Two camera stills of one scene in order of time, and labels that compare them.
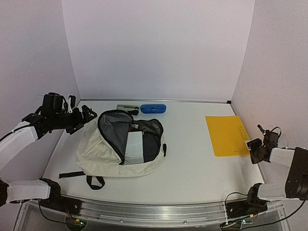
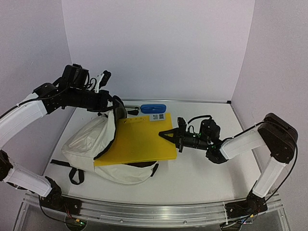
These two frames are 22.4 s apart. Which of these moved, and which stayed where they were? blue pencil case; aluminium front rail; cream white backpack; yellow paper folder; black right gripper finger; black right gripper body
Moved: black right gripper finger; yellow paper folder; cream white backpack; black right gripper body
Stayed: aluminium front rail; blue pencil case
